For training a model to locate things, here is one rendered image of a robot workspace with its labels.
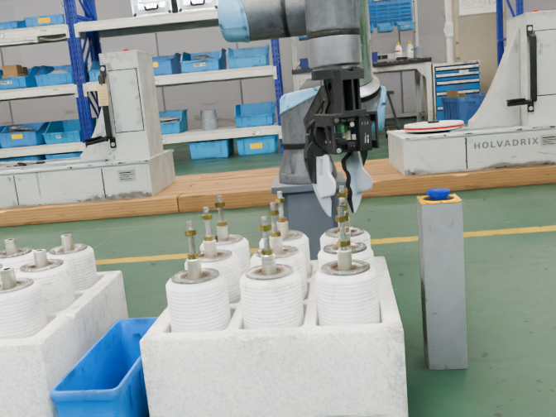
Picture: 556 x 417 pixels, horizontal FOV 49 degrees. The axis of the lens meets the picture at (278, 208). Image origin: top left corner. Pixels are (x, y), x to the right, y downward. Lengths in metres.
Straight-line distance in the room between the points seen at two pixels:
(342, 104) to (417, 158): 2.20
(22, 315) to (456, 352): 0.75
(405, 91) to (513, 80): 6.20
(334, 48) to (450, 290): 0.50
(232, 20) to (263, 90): 8.35
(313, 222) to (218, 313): 0.61
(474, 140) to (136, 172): 1.65
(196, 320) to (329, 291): 0.21
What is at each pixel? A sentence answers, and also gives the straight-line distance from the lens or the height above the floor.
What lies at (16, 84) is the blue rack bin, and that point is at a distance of 6.20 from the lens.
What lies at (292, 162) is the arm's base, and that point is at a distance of 1.51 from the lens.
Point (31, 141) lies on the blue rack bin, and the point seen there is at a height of 0.30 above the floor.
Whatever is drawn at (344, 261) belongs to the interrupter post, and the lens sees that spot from 0.93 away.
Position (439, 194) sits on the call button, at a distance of 1.10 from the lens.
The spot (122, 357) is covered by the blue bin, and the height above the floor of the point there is 0.05.
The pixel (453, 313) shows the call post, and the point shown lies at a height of 0.11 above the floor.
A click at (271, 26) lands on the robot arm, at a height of 0.62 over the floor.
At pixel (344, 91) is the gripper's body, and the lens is 0.86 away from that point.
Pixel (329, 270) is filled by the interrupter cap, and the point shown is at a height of 0.25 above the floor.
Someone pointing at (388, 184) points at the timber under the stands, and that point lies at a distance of 2.94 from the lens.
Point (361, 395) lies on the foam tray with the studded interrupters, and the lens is 0.93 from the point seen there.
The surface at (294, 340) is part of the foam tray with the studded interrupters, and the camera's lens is 0.90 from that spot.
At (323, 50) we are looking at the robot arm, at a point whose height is 0.57.
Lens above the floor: 0.52
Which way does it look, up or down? 11 degrees down
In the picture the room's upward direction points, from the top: 5 degrees counter-clockwise
